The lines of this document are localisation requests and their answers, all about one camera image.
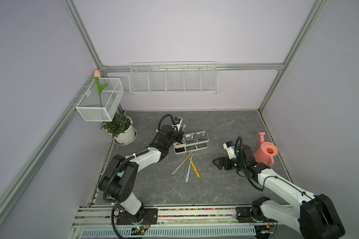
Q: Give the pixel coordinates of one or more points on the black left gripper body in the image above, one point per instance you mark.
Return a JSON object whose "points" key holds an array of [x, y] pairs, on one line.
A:
{"points": [[175, 138]]}

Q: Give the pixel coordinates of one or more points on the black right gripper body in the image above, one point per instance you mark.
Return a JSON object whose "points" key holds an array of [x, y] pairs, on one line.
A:
{"points": [[236, 165]]}

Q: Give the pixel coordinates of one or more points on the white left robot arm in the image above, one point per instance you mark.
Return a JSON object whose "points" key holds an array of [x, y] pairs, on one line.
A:
{"points": [[118, 181]]}

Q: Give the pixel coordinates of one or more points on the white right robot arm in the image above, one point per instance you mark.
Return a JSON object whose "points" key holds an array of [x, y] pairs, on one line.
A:
{"points": [[313, 216]]}

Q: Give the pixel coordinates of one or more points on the beige toothbrush holder tray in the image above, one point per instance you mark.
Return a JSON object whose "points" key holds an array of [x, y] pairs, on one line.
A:
{"points": [[192, 142]]}

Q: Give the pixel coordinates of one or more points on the yellow toothbrush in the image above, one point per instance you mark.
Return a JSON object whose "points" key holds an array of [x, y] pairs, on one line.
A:
{"points": [[194, 167]]}

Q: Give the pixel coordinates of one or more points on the grey toothbrush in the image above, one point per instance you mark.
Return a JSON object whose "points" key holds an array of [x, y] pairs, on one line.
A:
{"points": [[186, 169]]}

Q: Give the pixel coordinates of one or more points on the pink watering can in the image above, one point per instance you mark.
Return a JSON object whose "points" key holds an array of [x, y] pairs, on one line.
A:
{"points": [[266, 151]]}

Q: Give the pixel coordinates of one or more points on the potted green plant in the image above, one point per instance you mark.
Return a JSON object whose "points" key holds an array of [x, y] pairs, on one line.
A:
{"points": [[121, 129]]}

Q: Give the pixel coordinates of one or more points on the artificial pink tulip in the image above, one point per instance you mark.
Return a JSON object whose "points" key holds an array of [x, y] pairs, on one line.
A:
{"points": [[100, 87]]}

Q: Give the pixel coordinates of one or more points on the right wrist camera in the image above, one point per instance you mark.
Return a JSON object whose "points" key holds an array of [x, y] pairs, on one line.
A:
{"points": [[229, 147]]}

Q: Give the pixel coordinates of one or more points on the long white wire shelf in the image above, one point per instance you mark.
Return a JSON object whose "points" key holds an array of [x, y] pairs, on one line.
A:
{"points": [[192, 77]]}

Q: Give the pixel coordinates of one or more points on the white wire basket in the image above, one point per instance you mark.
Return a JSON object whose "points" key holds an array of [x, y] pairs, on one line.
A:
{"points": [[89, 104]]}

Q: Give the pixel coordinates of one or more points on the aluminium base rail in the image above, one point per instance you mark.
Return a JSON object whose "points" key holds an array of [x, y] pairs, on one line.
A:
{"points": [[184, 222]]}

